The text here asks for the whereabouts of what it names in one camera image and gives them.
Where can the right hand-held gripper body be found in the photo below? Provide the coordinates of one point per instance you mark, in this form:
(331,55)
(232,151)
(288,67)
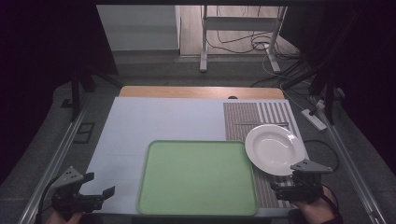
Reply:
(306,183)

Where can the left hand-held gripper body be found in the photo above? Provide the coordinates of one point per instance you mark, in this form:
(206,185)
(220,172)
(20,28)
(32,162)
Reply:
(69,193)

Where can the grey striped placemat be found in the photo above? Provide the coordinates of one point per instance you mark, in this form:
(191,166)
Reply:
(241,118)

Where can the pale blue table sheet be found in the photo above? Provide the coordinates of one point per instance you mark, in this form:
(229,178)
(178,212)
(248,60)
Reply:
(162,121)

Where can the person's right hand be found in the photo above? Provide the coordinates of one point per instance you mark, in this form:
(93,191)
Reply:
(314,211)

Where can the white cabinet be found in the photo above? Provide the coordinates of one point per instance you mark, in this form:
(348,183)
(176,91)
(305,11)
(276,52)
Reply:
(138,28)

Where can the black stand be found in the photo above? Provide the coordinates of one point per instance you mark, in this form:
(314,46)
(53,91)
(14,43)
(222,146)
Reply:
(76,93)

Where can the green tray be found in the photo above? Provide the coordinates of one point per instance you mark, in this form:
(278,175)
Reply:
(197,178)

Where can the white metal stand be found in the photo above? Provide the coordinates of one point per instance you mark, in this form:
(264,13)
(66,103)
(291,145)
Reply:
(239,23)

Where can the white plate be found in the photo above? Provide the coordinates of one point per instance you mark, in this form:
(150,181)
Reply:
(272,149)

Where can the dark curtain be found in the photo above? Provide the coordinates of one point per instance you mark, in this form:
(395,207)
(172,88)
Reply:
(43,46)
(351,53)

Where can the white power strip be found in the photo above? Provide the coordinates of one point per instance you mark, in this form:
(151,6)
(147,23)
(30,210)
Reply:
(313,119)

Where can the person's left hand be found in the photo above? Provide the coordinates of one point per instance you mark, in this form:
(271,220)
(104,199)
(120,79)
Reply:
(63,219)

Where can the aluminium rail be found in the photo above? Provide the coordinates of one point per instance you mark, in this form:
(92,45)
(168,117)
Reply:
(53,161)
(348,161)

